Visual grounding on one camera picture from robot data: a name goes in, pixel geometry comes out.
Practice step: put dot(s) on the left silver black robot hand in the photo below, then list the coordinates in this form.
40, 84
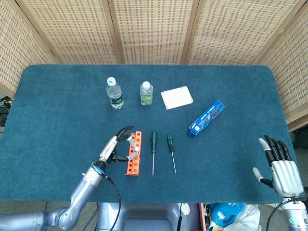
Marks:
109, 148

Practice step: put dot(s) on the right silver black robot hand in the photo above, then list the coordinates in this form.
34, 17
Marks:
287, 178

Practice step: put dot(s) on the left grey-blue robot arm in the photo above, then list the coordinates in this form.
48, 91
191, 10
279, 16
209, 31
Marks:
84, 187

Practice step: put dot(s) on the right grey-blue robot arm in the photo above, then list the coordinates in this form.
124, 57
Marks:
296, 214

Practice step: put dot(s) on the long green black screwdriver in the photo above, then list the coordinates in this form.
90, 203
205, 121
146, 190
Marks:
154, 142

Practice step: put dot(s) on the short green black screwdriver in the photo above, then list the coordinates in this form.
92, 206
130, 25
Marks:
170, 142

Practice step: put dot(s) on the orange plastic tool rack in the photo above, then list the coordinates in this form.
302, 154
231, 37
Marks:
133, 166

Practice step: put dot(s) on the white plastic bag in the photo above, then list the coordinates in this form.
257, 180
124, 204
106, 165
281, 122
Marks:
250, 214

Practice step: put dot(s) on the water bottle dark green label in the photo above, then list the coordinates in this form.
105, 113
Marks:
115, 96

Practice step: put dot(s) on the blue carpet table mat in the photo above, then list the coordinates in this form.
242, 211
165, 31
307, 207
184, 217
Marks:
60, 120

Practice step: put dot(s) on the lime drink bottle white cap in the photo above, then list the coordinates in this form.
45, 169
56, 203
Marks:
146, 96

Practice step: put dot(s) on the blue white plastic container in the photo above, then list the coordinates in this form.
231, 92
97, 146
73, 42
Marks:
223, 213

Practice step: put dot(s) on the grey-blue robot torso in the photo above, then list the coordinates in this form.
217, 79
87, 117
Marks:
144, 216

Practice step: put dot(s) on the white plastic tray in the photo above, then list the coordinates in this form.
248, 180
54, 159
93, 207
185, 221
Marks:
176, 98

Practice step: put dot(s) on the brown wooden crate edge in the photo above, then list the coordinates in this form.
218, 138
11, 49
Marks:
202, 216

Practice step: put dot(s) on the white round perforated plate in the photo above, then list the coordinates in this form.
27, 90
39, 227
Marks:
185, 209

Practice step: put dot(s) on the blue cookie box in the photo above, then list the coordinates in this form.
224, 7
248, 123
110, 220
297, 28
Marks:
204, 120

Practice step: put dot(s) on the woven bamboo folding screen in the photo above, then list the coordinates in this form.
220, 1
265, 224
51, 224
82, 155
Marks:
154, 31

